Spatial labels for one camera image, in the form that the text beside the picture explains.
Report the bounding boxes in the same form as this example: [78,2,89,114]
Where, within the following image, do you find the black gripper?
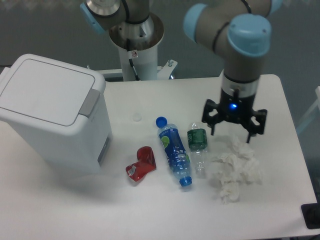
[201,89,268,144]

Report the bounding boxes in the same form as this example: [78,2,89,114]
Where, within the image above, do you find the crumpled white tissue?
[219,182,240,205]
[212,153,243,184]
[242,158,263,184]
[230,135,255,159]

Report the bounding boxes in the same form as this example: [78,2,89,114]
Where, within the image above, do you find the green label plastic bottle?
[187,122,208,178]

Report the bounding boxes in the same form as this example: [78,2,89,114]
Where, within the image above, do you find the blue label plastic bottle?
[156,122,192,187]

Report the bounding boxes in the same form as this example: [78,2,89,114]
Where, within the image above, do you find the blue bottle cap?
[155,116,168,128]

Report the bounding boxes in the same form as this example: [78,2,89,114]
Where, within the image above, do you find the white push-button trash can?
[0,54,112,173]

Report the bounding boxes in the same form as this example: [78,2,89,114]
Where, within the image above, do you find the black cable on pedestal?
[126,38,141,81]

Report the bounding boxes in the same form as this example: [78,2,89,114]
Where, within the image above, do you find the crumpled white tissue lower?
[219,182,240,205]

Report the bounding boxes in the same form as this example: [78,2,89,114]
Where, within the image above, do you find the crushed red can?
[125,146,157,187]

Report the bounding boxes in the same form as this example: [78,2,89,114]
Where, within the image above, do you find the crumpled white tissue middle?
[212,153,243,184]

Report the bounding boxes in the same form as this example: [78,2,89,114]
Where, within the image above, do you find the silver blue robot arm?
[80,0,282,137]

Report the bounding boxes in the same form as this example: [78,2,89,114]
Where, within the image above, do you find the black device at edge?
[301,203,320,230]

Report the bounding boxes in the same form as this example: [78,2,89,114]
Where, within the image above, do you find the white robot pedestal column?
[109,12,165,82]

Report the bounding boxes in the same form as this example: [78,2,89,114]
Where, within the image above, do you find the crumpled white tissue right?
[242,158,263,184]

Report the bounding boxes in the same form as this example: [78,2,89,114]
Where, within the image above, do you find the white mounting bracket with bolt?
[157,59,178,80]

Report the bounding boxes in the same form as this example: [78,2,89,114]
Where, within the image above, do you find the crumpled white tissue upper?
[230,135,255,159]

